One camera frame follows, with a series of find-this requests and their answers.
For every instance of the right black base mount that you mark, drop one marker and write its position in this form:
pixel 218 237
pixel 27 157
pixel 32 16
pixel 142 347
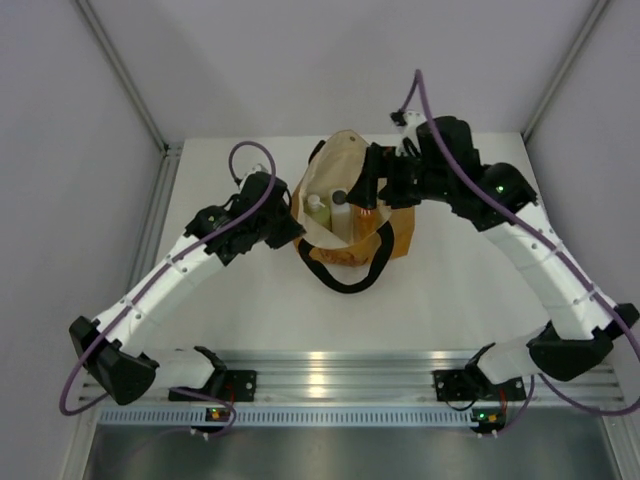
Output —
pixel 454 385

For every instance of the aluminium mounting rail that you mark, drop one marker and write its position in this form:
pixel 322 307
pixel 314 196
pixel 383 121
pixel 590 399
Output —
pixel 381 376

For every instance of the orange bottle pink cap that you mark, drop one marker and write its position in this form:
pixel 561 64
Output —
pixel 364 221

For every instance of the left aluminium frame post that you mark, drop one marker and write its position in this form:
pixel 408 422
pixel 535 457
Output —
pixel 99 33

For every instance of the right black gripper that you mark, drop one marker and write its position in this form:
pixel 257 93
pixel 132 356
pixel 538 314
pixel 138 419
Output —
pixel 376 167

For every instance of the right aluminium frame post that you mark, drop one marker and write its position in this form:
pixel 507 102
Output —
pixel 570 55

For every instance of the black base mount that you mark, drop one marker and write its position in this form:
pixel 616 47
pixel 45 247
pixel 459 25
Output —
pixel 454 385
pixel 225 385

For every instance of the tan canvas tote bag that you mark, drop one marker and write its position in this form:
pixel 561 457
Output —
pixel 346 247

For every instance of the green pump bottle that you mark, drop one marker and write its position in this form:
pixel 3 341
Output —
pixel 318 211

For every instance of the grey slotted cable duct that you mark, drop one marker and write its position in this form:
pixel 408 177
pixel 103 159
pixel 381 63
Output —
pixel 259 416

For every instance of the aluminium frame post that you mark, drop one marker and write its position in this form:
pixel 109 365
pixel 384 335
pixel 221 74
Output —
pixel 570 55
pixel 99 33

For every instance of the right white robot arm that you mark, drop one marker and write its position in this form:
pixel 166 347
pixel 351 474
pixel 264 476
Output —
pixel 502 206

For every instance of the white bottle black cap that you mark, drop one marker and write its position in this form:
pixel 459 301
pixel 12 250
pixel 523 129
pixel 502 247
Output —
pixel 341 214

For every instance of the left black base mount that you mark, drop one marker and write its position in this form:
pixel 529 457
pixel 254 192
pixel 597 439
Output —
pixel 225 385

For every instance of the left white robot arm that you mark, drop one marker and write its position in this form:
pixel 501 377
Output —
pixel 113 347

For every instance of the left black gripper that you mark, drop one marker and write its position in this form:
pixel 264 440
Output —
pixel 292 227

